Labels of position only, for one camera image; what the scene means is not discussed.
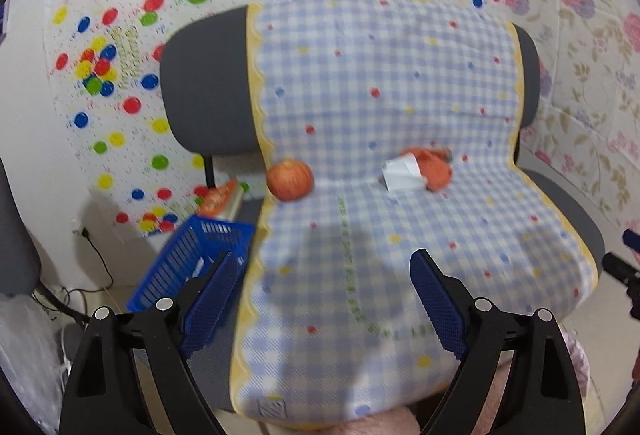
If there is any orange fuzzy item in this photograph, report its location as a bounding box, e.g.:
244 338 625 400
402 147 455 192

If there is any dark grey chair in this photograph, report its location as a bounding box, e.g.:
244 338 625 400
0 155 44 300

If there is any floral print sheet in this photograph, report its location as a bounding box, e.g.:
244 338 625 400
500 0 640 238

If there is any white paper piece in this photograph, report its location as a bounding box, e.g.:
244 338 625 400
381 155 426 192

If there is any blue checkered cloth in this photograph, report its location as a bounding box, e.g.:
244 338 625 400
231 0 600 431

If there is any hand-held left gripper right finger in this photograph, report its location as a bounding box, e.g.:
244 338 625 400
409 248 587 435

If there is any grey office chair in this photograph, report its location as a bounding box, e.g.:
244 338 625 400
160 5 607 416

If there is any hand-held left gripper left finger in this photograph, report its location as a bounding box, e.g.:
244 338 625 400
59 250 241 435

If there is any clear plastic bag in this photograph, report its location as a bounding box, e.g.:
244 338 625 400
0 295 67 435

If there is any blue plastic basket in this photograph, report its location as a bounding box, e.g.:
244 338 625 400
126 215 256 314

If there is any black power cable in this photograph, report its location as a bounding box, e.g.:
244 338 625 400
30 225 114 322

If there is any red apple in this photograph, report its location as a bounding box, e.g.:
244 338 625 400
266 159 315 202

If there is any orange booklet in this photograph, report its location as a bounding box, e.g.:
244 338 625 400
196 180 244 219

